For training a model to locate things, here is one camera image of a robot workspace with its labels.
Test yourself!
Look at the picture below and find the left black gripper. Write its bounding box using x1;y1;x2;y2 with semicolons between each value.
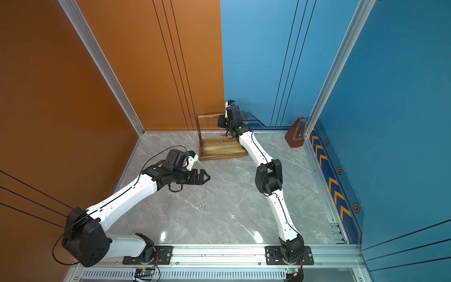
173;168;211;184

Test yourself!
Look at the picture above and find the silver chain necklace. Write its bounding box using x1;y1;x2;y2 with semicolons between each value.
199;181;209;209

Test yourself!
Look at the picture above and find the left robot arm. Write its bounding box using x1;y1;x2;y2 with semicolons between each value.
58;147;211;267

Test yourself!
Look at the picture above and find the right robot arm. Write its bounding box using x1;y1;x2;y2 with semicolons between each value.
218;100;305;264

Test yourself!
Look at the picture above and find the wooden jewelry display stand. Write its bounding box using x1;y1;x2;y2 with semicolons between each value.
195;114;248;161

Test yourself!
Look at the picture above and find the red corner block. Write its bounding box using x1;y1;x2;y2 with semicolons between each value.
285;117;307;148

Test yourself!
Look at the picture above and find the left green circuit board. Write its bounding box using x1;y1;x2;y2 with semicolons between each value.
135;268;155;278

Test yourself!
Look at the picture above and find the green circuit board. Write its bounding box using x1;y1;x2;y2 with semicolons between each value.
135;268;155;278
285;268;299;275

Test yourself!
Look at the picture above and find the right green circuit board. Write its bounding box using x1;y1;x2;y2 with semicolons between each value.
285;268;299;275

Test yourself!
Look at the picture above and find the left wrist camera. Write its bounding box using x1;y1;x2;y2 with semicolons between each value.
186;150;198;171

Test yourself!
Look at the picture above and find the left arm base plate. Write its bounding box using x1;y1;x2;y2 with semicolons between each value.
122;246;173;266

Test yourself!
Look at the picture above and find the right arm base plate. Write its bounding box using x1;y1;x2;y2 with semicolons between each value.
264;246;314;266

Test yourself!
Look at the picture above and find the aluminium front rail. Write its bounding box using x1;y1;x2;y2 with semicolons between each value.
72;244;367;269

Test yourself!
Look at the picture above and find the right aluminium corner post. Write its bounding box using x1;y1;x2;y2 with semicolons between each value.
304;0;376;138

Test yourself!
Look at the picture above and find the aluminium corner post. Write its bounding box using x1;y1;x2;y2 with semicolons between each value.
59;0;145;136
304;0;376;138

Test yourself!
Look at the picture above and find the left aluminium corner post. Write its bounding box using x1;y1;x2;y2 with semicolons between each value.
59;0;145;136

